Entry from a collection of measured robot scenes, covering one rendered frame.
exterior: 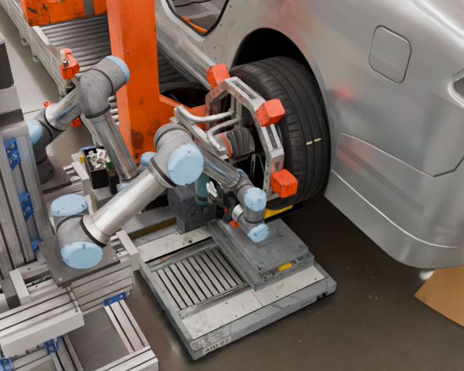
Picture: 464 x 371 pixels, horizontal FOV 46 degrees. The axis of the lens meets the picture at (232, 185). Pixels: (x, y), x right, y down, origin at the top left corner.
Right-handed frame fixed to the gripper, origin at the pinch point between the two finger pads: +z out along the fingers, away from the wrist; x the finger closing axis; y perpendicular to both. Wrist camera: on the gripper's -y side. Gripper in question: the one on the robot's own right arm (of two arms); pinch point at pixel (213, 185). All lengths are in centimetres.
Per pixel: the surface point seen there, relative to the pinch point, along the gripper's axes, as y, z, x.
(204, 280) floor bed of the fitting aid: -77, 16, -5
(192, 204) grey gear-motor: -48, 42, -12
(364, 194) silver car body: 8, -41, -42
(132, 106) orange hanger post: 5, 63, 8
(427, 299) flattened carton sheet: -82, -48, -102
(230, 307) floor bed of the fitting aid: -75, -6, -7
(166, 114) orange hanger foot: -6, 65, -10
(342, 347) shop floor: -83, -48, -45
